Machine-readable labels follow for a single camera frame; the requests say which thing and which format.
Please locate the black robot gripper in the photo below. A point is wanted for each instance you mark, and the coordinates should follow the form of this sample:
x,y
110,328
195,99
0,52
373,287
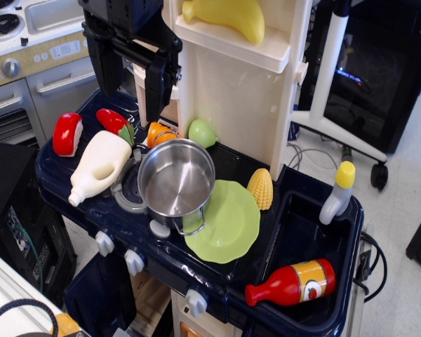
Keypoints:
x,y
136,31

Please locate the red white toy sushi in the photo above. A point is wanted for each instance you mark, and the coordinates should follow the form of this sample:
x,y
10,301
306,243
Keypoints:
x,y
66,134

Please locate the stainless steel pot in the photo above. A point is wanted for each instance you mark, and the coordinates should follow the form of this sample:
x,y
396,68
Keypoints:
x,y
176,180

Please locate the red toy chili pepper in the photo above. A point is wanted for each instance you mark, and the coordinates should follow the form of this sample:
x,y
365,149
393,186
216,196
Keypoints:
x,y
116,124

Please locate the orange toy pepper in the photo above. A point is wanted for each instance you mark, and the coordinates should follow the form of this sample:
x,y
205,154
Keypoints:
x,y
158,133

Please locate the green toy pear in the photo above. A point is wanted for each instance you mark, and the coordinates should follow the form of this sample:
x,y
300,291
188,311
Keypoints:
x,y
201,133

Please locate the grey wooden toy kitchen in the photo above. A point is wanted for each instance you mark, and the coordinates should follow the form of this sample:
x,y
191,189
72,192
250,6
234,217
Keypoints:
x,y
45,70

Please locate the white toy bottle jug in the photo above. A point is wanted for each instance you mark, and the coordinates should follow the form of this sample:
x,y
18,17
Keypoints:
x,y
100,165

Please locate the cream toy kitchen cabinet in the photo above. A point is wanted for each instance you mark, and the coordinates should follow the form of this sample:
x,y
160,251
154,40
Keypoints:
x,y
245,92

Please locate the yellow toy banana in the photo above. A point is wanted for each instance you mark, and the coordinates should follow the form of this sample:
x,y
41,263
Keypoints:
x,y
244,16

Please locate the grey toy stove burner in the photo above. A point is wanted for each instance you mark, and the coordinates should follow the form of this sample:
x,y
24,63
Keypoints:
x,y
125,189

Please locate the yellow toy corn cob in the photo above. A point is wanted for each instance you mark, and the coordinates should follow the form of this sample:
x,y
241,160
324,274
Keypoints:
x,y
260,186

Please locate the grey left stove knob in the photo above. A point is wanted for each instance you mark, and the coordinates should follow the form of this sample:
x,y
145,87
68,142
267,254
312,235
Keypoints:
x,y
104,243

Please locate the grey stove knob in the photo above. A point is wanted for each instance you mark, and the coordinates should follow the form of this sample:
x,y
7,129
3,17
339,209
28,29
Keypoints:
x,y
196,302
104,243
134,262

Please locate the green plastic plate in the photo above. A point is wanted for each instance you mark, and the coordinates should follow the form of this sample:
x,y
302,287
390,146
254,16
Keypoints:
x,y
232,224

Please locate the grey middle stove knob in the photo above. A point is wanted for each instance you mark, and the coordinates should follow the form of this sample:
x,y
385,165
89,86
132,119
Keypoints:
x,y
134,262

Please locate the black box on floor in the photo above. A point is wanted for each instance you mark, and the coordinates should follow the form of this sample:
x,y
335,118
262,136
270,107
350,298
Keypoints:
x,y
33,237

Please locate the navy blue toy kitchen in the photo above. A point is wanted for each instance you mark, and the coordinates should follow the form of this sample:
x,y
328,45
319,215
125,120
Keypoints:
x,y
290,232

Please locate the grey toy faucet yellow cap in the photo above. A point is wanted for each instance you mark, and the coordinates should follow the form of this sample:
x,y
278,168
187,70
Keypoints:
x,y
338,200

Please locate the grey right stove knob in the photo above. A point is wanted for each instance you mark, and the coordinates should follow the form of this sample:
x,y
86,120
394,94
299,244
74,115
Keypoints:
x,y
196,302

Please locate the black computer case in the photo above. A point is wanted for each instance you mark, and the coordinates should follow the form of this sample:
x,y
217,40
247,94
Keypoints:
x,y
378,75

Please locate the red toy ketchup bottle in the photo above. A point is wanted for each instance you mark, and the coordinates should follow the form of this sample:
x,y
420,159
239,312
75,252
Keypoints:
x,y
294,284

